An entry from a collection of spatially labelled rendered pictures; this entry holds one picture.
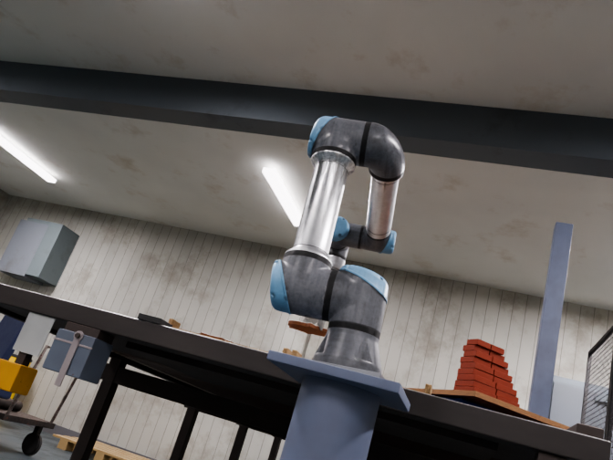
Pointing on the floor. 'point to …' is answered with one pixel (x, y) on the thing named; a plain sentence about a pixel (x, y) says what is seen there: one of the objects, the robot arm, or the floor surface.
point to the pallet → (98, 450)
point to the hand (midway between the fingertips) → (309, 328)
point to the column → (334, 409)
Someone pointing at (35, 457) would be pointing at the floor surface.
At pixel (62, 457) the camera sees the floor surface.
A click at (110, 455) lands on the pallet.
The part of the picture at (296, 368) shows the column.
